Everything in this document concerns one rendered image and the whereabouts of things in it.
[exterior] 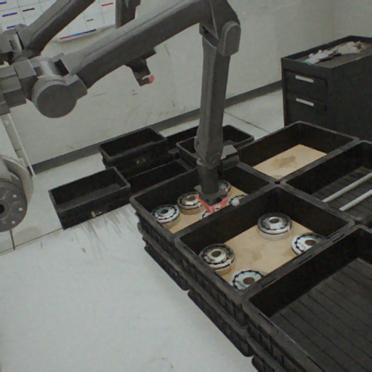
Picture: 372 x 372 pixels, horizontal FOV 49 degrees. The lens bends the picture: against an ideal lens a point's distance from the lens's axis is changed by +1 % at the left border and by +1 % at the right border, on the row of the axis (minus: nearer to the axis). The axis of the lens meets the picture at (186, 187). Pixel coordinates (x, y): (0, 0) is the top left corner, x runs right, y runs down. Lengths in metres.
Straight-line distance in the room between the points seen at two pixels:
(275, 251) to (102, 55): 0.72
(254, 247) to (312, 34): 4.24
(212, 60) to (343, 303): 0.65
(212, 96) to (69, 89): 0.37
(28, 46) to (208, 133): 0.56
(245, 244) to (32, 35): 0.85
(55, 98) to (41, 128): 3.25
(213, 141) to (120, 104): 3.11
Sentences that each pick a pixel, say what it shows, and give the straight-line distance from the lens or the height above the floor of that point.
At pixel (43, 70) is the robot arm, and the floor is 1.47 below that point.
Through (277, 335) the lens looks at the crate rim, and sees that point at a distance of 0.88.
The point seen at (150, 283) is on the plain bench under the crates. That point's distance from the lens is 1.37.
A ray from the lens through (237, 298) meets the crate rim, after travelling 0.96.
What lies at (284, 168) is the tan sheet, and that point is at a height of 0.83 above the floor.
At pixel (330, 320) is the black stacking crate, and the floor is 0.83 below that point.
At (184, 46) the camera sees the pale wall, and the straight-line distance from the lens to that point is 4.34.
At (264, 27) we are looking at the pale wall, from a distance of 4.82.
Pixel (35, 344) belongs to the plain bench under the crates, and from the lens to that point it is 1.35.
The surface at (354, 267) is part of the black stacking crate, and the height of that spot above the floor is 0.83.
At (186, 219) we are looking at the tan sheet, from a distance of 1.38.
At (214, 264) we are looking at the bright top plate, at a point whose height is 0.86.
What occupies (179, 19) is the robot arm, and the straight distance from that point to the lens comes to 0.86.
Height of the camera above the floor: 1.62
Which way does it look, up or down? 30 degrees down
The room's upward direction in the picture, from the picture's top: 11 degrees counter-clockwise
